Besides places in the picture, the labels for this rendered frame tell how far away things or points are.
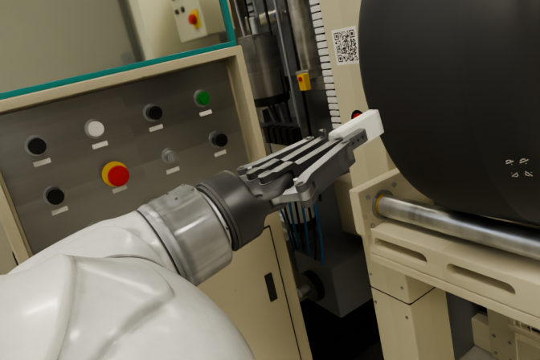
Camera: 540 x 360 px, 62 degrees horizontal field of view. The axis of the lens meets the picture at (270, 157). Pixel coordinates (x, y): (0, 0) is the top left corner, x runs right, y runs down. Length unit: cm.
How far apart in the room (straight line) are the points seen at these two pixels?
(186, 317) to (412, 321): 97
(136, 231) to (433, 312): 93
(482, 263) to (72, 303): 67
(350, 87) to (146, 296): 82
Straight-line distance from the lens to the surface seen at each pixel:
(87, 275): 25
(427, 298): 119
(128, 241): 38
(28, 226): 98
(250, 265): 111
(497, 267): 80
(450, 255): 83
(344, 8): 98
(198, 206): 41
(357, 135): 51
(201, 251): 40
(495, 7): 56
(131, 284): 25
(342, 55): 100
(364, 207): 93
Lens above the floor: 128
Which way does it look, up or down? 15 degrees down
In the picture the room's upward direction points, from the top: 13 degrees counter-clockwise
